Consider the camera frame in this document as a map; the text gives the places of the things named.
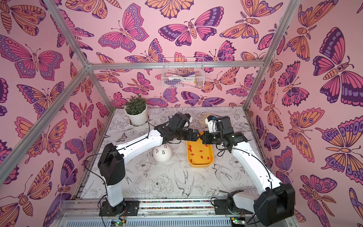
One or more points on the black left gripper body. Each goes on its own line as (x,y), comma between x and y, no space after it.
(186,135)

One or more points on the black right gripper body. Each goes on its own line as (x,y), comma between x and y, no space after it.
(208,138)

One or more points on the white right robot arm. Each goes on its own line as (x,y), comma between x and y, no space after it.
(275,200)

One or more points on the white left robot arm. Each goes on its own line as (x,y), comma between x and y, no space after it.
(114,157)

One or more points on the white dome with screws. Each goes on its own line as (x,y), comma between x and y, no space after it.
(162,153)

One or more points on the cream fabric work glove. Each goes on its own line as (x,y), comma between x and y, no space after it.
(205,119)

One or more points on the yellow plastic tray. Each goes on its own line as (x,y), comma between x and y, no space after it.
(199,155)

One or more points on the green plant in white pot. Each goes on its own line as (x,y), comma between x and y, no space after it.
(136,110)

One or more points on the white wire wall basket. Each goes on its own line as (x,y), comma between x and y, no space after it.
(183,72)

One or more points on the aluminium frame corner post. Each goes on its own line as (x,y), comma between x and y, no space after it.
(56,14)

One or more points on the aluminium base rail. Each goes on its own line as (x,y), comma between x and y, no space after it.
(149,208)

